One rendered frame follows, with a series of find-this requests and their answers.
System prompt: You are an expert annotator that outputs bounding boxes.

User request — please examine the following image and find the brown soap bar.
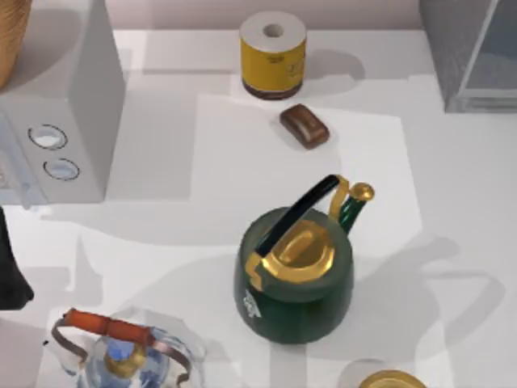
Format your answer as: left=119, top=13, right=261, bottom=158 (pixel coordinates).
left=279, top=103, right=330, bottom=151

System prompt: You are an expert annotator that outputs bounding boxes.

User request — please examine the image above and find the green and gold kettle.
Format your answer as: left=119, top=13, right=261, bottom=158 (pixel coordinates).
left=233, top=174, right=376, bottom=345

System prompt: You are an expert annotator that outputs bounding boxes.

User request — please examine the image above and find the yellow wrapped paper roll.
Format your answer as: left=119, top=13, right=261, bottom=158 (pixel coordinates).
left=238, top=11, right=308, bottom=101

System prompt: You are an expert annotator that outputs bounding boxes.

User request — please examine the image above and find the pale microwave oven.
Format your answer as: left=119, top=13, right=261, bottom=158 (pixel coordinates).
left=0, top=0, right=126, bottom=210

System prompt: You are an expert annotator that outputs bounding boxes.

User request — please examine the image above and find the round microwave knob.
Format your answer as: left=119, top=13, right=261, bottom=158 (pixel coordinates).
left=27, top=124, right=69, bottom=151
left=43, top=158, right=81, bottom=180

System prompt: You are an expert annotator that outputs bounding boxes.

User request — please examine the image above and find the gold rimmed round object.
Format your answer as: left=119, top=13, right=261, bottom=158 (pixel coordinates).
left=356, top=369, right=427, bottom=388

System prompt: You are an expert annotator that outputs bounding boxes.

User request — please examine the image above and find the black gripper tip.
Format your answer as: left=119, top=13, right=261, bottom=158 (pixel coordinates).
left=0, top=205, right=36, bottom=313

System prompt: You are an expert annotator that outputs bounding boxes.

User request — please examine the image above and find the wicker basket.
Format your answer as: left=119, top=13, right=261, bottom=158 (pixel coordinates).
left=0, top=0, right=32, bottom=91

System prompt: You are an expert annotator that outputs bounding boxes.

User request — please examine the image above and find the glass kettle with orange handle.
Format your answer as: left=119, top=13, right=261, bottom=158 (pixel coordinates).
left=50, top=307, right=206, bottom=388

